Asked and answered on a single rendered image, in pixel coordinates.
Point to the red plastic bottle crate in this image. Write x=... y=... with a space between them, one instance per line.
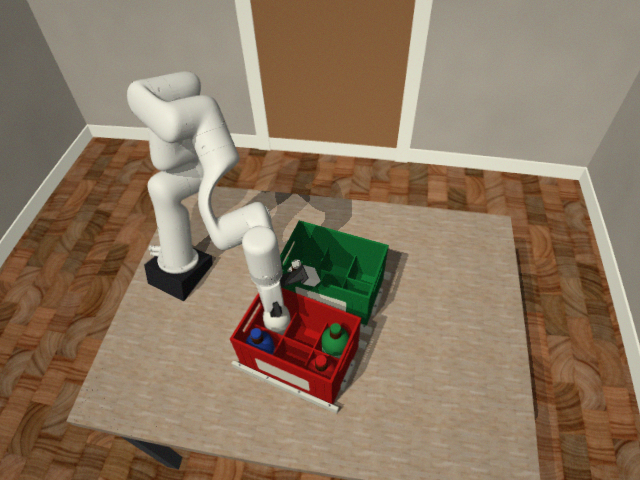
x=309 y=319

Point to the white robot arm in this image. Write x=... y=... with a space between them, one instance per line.
x=190 y=115

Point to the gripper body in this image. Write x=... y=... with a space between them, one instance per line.
x=270 y=294

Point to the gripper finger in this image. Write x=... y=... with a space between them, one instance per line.
x=278 y=310

